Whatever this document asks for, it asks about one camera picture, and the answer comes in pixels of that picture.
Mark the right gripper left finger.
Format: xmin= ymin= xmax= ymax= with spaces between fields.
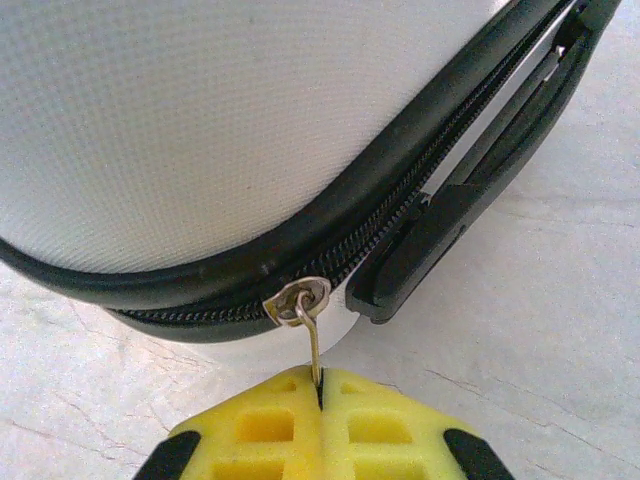
xmin=134 ymin=364 xmax=324 ymax=480

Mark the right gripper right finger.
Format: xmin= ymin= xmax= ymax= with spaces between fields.
xmin=319 ymin=367 xmax=516 ymax=480

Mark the silver zipper pull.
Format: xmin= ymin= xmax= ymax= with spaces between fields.
xmin=262 ymin=277 xmax=334 ymax=389

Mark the white hard-shell suitcase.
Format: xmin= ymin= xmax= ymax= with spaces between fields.
xmin=0 ymin=0 xmax=624 ymax=346

